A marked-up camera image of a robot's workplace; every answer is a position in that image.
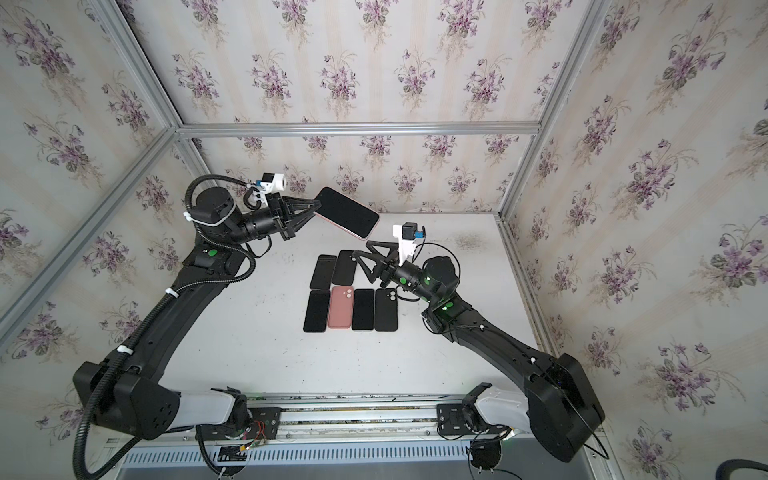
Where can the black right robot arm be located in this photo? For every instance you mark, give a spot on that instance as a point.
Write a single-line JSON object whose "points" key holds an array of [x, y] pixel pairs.
{"points": [[563, 408]]}

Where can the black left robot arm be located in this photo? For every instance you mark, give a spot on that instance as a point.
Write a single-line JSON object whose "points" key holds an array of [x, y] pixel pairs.
{"points": [[123, 392]]}

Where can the aluminium frame top bar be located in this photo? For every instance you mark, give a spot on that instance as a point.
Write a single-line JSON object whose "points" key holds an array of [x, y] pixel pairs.
{"points": [[339, 129]]}

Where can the black phone pink edge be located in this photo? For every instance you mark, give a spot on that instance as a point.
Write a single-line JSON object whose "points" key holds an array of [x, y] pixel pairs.
{"points": [[346, 213]]}

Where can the black pad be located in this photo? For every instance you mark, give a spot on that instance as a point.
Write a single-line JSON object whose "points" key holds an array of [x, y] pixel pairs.
{"points": [[363, 314]]}

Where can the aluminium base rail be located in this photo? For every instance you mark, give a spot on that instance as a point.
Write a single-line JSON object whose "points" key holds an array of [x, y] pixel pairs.
{"points": [[328, 418]]}

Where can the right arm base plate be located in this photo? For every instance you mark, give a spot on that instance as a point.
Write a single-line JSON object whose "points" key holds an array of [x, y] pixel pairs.
{"points": [[451, 421]]}

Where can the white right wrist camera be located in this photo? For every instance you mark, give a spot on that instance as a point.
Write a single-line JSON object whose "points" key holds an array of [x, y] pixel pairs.
{"points": [[408, 235]]}

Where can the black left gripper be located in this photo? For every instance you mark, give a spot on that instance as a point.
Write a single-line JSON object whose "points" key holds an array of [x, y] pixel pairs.
{"points": [[282, 218]]}

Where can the pink phone case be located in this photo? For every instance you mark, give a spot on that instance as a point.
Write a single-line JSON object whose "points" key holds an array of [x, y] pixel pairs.
{"points": [[341, 304]]}

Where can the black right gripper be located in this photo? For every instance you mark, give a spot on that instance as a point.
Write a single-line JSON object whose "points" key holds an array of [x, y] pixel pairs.
{"points": [[387, 270]]}

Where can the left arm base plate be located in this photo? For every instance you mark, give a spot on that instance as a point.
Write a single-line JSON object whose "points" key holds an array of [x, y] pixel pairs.
{"points": [[260, 423]]}

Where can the black phone case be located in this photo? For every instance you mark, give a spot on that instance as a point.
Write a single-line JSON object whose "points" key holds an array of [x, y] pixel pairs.
{"points": [[344, 269], [386, 310]]}

